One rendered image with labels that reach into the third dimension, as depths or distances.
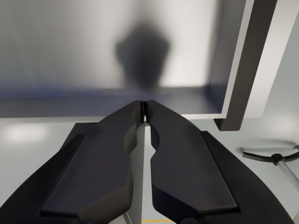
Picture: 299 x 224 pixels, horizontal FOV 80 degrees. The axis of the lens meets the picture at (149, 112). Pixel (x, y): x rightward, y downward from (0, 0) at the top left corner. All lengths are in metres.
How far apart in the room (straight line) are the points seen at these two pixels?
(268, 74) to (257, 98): 0.02
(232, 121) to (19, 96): 0.19
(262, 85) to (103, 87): 0.14
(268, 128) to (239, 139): 0.21
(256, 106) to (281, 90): 1.20
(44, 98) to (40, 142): 1.42
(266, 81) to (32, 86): 0.20
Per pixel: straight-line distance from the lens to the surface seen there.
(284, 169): 1.54
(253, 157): 1.54
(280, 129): 1.59
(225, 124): 0.17
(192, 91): 0.16
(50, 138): 1.53
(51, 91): 0.18
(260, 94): 0.19
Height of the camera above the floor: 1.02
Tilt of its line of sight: 58 degrees down
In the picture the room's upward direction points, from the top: 180 degrees counter-clockwise
